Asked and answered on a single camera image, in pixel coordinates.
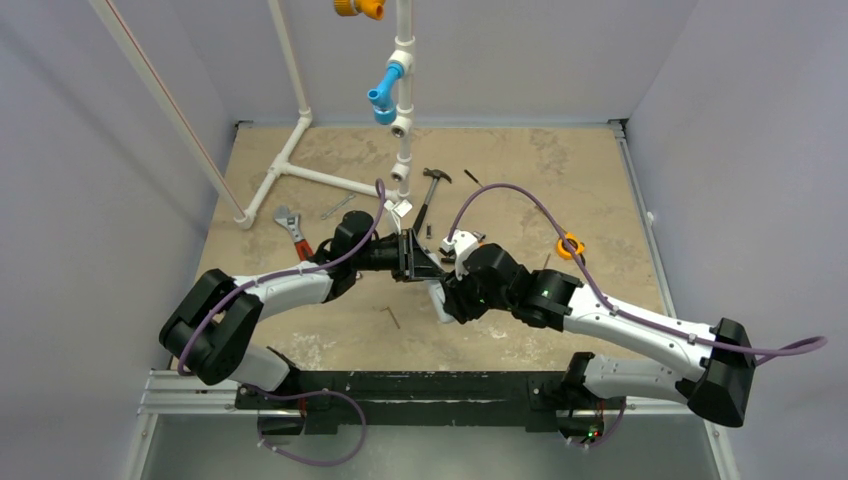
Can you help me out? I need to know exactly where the aluminium rail frame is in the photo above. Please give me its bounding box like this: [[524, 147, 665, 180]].
[[139, 123, 739, 479]]

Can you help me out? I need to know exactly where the adjustable wrench red handle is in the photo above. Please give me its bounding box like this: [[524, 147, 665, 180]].
[[273, 205, 314, 261]]

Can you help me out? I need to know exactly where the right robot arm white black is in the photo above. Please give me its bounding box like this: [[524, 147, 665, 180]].
[[440, 244, 756, 428]]

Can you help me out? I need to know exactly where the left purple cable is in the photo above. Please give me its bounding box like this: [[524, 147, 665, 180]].
[[176, 178, 388, 468]]

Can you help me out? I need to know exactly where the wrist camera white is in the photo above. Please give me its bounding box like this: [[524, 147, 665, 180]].
[[439, 230, 486, 272], [384, 199, 413, 234]]

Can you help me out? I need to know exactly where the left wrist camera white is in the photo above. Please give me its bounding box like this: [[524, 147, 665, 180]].
[[384, 199, 413, 234]]

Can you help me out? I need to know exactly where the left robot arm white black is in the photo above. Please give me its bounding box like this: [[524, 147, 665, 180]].
[[158, 211, 445, 409]]

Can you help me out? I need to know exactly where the orange pipe fitting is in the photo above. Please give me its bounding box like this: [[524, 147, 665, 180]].
[[333, 0, 386, 21]]

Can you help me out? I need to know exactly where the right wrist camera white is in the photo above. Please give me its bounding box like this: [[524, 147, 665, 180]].
[[439, 230, 486, 272]]

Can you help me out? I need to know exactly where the white PVC pipe frame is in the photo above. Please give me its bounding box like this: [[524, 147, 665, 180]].
[[89, 0, 419, 231]]

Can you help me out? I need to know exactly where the purple cable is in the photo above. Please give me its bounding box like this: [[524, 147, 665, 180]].
[[447, 183, 829, 367], [176, 178, 388, 468]]

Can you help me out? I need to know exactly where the blue pipe fitting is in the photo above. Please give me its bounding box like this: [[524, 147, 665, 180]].
[[367, 62, 405, 125]]

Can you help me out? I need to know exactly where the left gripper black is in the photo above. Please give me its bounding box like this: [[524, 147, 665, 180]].
[[352, 230, 441, 284]]

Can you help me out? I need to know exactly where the small black screwdriver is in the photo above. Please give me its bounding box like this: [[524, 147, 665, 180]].
[[463, 169, 486, 189]]

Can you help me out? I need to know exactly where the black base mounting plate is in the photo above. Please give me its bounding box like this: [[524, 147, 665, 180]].
[[235, 352, 626, 442]]

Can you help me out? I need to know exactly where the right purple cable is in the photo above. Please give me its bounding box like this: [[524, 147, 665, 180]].
[[447, 183, 829, 367]]

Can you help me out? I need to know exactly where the small silver wrench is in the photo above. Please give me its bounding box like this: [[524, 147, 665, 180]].
[[320, 193, 356, 220]]

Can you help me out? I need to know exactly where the orange tape measure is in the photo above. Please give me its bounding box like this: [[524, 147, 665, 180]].
[[555, 232, 586, 263]]

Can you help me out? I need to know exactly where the black handled hammer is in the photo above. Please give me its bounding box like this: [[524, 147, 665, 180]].
[[412, 168, 452, 235]]

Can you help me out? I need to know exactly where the brown hex key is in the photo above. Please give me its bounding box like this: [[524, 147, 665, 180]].
[[380, 306, 401, 329]]

